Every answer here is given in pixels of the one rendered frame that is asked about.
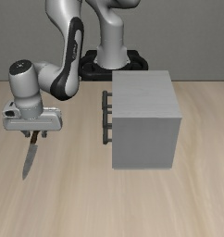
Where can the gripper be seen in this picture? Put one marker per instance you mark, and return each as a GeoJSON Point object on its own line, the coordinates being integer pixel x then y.
{"type": "Point", "coordinates": [39, 121]}

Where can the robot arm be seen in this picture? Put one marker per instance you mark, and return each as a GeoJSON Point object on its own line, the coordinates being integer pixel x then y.
{"type": "Point", "coordinates": [67, 55]}

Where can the grey cabinet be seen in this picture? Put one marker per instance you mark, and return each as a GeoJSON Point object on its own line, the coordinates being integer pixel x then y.
{"type": "Point", "coordinates": [144, 120]}

